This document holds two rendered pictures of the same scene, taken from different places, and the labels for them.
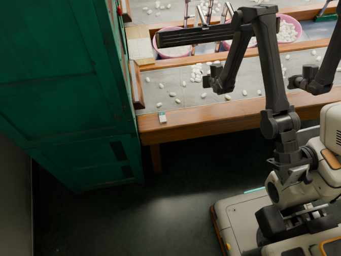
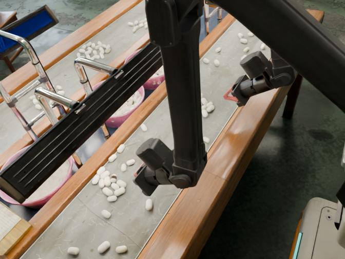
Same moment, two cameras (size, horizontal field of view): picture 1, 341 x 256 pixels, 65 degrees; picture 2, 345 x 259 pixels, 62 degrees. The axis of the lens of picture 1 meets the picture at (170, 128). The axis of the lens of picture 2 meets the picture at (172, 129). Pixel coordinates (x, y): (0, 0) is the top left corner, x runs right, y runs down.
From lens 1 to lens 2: 0.66 m
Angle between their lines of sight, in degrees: 27
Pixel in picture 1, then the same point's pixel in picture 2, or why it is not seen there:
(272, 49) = (297, 8)
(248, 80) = not seen: hidden behind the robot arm
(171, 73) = (73, 217)
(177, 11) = (6, 130)
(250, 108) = (222, 166)
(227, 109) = (199, 194)
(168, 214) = not seen: outside the picture
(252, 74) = not seen: hidden behind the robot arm
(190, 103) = (142, 233)
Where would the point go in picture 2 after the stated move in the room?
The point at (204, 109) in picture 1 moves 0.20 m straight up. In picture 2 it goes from (173, 223) to (164, 188)
